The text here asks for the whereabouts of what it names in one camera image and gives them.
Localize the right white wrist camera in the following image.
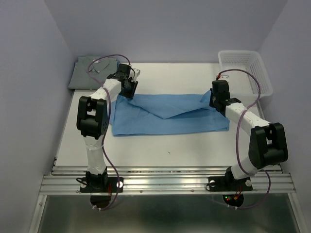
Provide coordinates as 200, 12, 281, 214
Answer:
216, 74, 230, 82

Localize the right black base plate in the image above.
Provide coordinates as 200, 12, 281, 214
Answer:
206, 176, 253, 192

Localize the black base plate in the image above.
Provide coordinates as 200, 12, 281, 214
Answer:
206, 176, 253, 192
76, 177, 124, 193

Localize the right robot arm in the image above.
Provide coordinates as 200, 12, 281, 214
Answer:
209, 80, 288, 190

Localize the folded grey shirt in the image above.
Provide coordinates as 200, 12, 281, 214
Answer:
68, 56, 119, 90

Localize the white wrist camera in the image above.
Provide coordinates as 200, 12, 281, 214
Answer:
130, 68, 140, 81
216, 74, 230, 82

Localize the blue long sleeve shirt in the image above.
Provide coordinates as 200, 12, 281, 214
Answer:
110, 91, 229, 136

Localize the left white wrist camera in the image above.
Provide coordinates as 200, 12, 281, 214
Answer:
130, 68, 140, 81

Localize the white plastic basket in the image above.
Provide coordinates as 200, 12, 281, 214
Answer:
218, 50, 273, 102

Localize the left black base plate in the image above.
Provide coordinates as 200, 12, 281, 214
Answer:
76, 177, 124, 193

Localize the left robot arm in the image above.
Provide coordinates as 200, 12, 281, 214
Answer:
76, 64, 140, 193

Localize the aluminium rail frame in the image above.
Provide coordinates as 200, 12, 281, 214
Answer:
40, 99, 298, 196

